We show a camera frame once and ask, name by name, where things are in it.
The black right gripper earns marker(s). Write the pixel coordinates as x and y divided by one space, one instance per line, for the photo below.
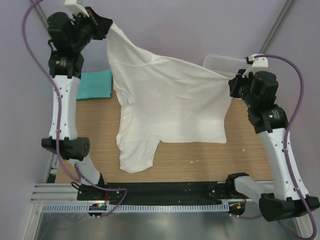
234 83

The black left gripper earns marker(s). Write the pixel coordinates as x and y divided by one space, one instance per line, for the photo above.
103 24

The white printed t-shirt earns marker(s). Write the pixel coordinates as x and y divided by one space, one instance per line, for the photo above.
162 99

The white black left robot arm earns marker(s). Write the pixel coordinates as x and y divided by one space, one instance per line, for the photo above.
65 71

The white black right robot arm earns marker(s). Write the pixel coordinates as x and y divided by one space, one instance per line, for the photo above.
288 197

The white perforated plastic basket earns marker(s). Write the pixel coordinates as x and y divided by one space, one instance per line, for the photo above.
223 65

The folded teal t-shirt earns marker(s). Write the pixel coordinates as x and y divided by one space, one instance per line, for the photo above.
95 85

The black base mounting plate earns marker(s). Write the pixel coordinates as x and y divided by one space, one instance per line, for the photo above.
158 193

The right base electronics board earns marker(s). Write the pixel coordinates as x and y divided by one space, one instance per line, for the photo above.
236 209

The base electronics board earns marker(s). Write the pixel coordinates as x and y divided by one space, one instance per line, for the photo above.
236 209
97 209

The left base electronics board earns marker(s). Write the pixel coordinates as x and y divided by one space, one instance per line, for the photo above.
97 209

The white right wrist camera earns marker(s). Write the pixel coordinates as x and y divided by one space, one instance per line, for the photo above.
257 63

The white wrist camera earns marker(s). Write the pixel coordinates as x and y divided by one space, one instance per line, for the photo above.
257 63
75 7

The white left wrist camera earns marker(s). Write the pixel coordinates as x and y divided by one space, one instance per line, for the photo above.
75 7

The aluminium frame rail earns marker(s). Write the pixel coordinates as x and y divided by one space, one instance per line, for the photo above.
53 192

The white slotted cable duct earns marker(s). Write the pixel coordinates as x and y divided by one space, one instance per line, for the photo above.
84 208

